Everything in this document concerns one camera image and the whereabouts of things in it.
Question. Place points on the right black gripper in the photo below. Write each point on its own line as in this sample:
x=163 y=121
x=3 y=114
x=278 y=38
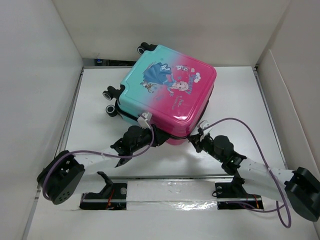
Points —
x=197 y=140

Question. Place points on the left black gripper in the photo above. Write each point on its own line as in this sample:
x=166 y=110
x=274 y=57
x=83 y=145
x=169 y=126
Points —
x=159 y=138

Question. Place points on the pink and teal kids suitcase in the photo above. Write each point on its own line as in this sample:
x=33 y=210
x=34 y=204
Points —
x=173 y=87

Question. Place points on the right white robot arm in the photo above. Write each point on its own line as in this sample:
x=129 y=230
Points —
x=299 y=188

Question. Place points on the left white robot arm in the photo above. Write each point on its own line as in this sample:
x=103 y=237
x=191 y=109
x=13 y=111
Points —
x=61 y=177

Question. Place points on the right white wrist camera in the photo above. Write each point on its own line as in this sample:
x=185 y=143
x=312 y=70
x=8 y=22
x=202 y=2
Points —
x=204 y=128

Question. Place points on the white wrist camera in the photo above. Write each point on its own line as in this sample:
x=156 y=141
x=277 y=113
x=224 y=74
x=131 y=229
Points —
x=144 y=120
x=204 y=128

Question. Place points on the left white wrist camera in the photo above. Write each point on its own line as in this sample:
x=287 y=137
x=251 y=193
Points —
x=144 y=120

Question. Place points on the aluminium front rail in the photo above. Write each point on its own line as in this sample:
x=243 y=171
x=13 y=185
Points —
x=205 y=177

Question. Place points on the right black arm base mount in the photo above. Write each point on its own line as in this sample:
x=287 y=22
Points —
x=232 y=196

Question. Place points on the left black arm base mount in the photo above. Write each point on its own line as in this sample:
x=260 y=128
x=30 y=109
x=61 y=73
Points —
x=112 y=197

